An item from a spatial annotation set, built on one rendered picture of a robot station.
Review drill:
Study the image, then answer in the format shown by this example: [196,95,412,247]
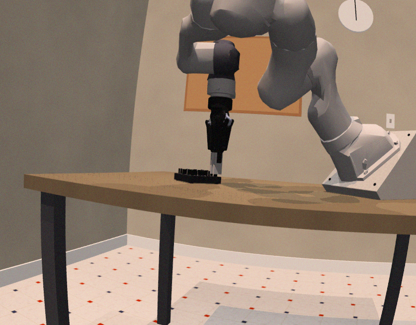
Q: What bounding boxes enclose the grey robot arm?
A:
[176,0,401,182]

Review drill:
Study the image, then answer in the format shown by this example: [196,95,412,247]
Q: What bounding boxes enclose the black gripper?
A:
[205,96,234,174]

